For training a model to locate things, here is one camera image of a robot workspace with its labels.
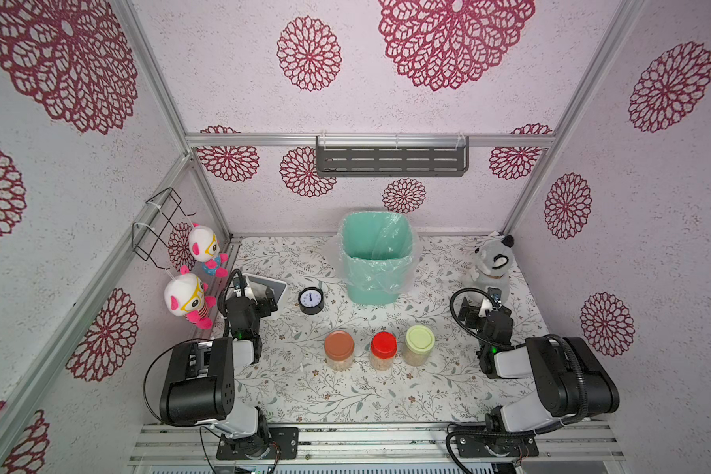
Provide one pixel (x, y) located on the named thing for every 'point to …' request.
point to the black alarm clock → (311, 300)
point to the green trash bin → (376, 248)
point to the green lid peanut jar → (419, 343)
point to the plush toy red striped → (185, 296)
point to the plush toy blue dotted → (204, 247)
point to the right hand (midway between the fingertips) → (482, 297)
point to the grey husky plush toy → (493, 265)
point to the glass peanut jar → (340, 365)
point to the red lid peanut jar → (383, 347)
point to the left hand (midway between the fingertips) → (256, 291)
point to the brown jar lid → (339, 345)
